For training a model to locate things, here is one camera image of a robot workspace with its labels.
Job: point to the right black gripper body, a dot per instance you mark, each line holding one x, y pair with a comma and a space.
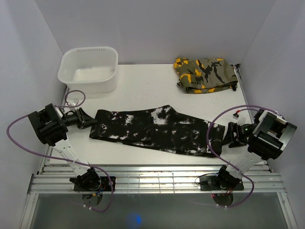
245, 131

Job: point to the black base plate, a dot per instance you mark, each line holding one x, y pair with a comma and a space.
209, 183
105, 185

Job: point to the white plastic basin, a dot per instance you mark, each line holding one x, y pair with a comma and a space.
92, 70

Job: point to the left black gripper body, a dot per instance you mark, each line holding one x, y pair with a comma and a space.
71, 119

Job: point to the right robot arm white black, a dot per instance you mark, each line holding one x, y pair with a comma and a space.
265, 139

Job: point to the aluminium frame rail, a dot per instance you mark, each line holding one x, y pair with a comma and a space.
52, 179

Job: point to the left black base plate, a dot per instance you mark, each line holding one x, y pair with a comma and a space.
105, 185

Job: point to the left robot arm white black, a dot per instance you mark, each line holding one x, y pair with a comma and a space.
51, 127

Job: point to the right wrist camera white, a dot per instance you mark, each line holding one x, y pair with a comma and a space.
240, 120

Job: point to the folded camouflage trousers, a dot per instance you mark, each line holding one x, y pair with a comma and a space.
204, 76

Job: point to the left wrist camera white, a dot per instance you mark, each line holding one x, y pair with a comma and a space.
74, 103

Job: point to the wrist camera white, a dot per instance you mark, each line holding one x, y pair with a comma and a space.
74, 103
240, 120

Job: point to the black white tie-dye trousers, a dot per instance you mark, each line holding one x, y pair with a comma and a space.
160, 128

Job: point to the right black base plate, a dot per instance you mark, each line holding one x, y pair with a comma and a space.
209, 183

